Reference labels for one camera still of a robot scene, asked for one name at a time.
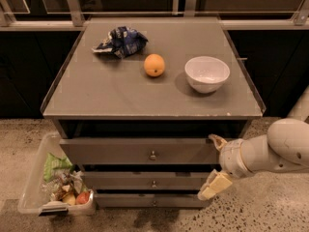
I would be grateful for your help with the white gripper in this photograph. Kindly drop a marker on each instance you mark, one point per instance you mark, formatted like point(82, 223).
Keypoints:
point(230, 158)

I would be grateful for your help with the grey top drawer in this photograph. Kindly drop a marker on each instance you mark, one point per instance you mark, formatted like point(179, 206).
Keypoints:
point(140, 150)

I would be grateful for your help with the grey drawer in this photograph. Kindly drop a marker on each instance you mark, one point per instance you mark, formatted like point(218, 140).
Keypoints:
point(140, 150)
point(145, 180)
point(165, 200)

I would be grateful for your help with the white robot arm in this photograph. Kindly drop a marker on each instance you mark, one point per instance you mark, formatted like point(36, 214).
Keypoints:
point(284, 148)

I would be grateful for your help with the grey drawer cabinet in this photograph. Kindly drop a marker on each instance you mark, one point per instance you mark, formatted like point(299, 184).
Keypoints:
point(102, 96)

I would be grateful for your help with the grey bottom drawer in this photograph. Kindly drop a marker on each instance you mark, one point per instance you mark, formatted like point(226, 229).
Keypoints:
point(165, 200)

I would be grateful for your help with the grey middle drawer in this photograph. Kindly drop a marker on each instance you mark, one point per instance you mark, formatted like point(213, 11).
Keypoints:
point(145, 180)

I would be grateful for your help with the white ceramic bowl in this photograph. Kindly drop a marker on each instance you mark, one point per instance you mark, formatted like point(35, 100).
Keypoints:
point(206, 74)

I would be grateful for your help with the orange fruit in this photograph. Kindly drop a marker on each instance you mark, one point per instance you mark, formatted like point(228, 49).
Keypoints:
point(154, 65)

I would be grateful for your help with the red apple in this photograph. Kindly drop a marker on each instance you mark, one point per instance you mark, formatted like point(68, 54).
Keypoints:
point(83, 198)

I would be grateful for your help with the crumpled blue chip bag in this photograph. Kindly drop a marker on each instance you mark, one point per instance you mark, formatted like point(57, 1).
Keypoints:
point(122, 42)

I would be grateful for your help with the yellow fruit in bin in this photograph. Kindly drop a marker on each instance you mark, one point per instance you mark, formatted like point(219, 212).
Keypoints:
point(69, 199)

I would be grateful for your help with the green snack bag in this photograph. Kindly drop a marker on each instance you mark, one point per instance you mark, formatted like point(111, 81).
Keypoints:
point(53, 165)

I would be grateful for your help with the clear plastic bin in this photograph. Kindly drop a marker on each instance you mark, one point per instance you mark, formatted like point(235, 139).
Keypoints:
point(34, 200)

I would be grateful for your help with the metal railing frame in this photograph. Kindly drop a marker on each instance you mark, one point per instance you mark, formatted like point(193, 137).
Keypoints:
point(226, 14)

